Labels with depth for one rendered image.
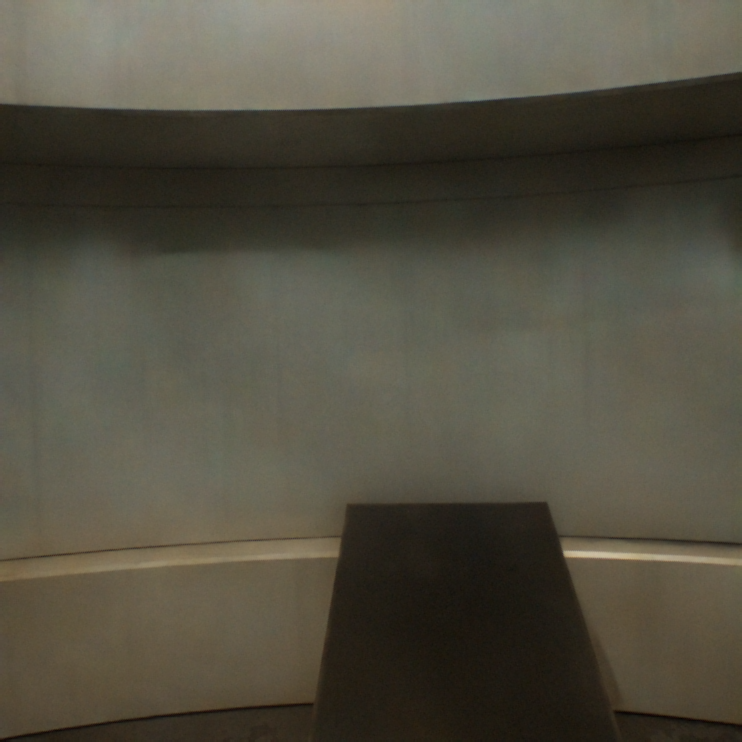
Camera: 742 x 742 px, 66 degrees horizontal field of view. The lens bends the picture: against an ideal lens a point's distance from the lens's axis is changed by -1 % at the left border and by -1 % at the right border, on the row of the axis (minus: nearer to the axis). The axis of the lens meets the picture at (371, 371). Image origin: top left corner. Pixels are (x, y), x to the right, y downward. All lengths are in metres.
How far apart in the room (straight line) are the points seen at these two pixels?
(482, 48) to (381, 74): 0.06
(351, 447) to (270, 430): 0.07
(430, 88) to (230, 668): 0.42
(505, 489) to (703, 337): 0.18
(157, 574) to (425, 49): 0.40
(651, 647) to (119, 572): 0.38
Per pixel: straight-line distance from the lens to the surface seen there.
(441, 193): 0.47
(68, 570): 0.47
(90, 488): 0.49
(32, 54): 0.43
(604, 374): 0.46
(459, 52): 0.40
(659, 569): 0.46
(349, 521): 0.43
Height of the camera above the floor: 0.26
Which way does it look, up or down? 1 degrees down
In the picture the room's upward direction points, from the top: 2 degrees counter-clockwise
